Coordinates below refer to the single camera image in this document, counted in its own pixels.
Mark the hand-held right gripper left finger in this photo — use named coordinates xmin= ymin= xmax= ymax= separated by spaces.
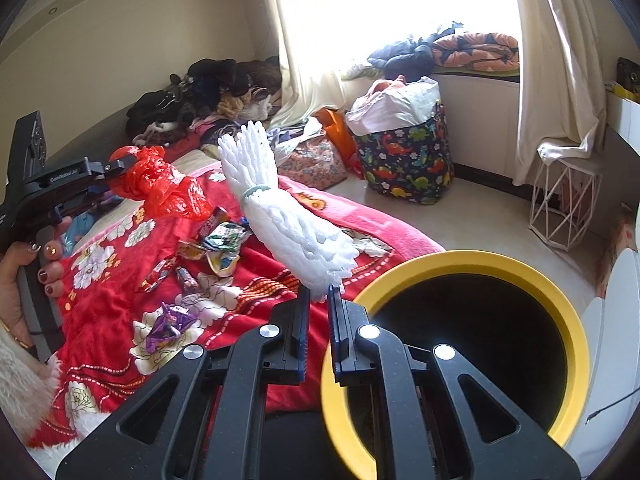
xmin=55 ymin=285 xmax=313 ymax=480

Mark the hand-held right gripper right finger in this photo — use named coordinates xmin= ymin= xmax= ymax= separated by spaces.
xmin=327 ymin=284 xmax=583 ymax=480

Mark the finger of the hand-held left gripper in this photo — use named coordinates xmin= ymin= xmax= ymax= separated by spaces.
xmin=75 ymin=185 xmax=126 ymax=211
xmin=102 ymin=154 xmax=138 ymax=176

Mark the red plastic bag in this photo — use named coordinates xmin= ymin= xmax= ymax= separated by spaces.
xmin=109 ymin=146 xmax=215 ymax=222

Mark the white foam net bundle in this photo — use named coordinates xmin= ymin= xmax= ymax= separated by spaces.
xmin=217 ymin=121 xmax=360 ymax=305

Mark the yellow trash bin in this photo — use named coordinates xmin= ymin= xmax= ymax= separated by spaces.
xmin=320 ymin=250 xmax=592 ymax=480

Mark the person's left forearm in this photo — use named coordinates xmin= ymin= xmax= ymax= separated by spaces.
xmin=0 ymin=330 xmax=63 ymax=436

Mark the person's left hand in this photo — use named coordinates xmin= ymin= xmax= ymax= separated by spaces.
xmin=0 ymin=215 xmax=76 ymax=356

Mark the teal purple cloth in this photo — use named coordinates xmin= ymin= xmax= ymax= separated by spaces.
xmin=65 ymin=210 xmax=96 ymax=251

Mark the red floral blanket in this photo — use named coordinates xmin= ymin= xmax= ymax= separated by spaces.
xmin=27 ymin=160 xmax=446 ymax=451

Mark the orange yellow wrapper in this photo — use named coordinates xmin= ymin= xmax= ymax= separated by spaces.
xmin=179 ymin=239 xmax=211 ymax=261

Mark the red white wrapper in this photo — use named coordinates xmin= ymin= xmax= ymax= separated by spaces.
xmin=199 ymin=206 xmax=232 ymax=238

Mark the yellow blue wrapper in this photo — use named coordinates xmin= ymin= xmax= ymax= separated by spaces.
xmin=207 ymin=250 xmax=243 ymax=278

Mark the pile of clothes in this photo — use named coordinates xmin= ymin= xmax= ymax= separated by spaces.
xmin=125 ymin=57 xmax=283 ymax=148

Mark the green silver crumpled wrapper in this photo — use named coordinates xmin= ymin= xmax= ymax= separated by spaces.
xmin=202 ymin=220 xmax=253 ymax=256

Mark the purple crumpled wrapper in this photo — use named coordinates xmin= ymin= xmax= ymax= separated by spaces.
xmin=145 ymin=302 xmax=201 ymax=356

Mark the pale crumpled cloth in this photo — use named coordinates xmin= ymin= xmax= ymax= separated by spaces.
xmin=267 ymin=117 xmax=326 ymax=153

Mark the pink floral bag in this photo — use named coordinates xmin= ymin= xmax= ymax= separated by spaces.
xmin=277 ymin=137 xmax=348 ymax=191

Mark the dinosaur print basket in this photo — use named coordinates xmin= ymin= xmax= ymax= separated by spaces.
xmin=352 ymin=102 xmax=456 ymax=206

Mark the cream curtain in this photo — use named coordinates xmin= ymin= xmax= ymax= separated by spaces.
xmin=507 ymin=0 xmax=608 ymax=186
xmin=265 ymin=0 xmax=361 ymax=128

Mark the orange bag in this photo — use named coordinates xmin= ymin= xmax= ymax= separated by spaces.
xmin=315 ymin=107 xmax=358 ymax=163

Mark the white plastic bag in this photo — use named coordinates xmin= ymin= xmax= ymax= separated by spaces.
xmin=345 ymin=76 xmax=441 ymax=136

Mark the white window seat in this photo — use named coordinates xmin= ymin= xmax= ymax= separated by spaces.
xmin=430 ymin=67 xmax=523 ymax=176

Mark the white rounded furniture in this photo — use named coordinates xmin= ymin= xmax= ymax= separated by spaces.
xmin=565 ymin=247 xmax=640 ymax=461

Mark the dark blue jacket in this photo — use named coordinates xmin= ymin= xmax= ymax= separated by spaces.
xmin=367 ymin=22 xmax=463 ymax=78

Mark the orange patterned quilt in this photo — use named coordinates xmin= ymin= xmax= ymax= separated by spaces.
xmin=432 ymin=31 xmax=521 ymax=73

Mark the window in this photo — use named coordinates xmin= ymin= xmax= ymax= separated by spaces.
xmin=300 ymin=0 xmax=521 ymax=61

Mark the white desk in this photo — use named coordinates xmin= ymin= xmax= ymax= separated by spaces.
xmin=605 ymin=80 xmax=640 ymax=151

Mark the black yellow box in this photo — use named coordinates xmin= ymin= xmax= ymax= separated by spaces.
xmin=615 ymin=57 xmax=640 ymax=98

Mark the gold bracelet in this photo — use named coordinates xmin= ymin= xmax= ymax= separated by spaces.
xmin=0 ymin=320 xmax=33 ymax=351

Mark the white wire basket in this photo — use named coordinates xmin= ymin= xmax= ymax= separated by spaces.
xmin=529 ymin=142 xmax=603 ymax=253

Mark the black cable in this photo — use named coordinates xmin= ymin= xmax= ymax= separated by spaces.
xmin=585 ymin=392 xmax=636 ymax=423

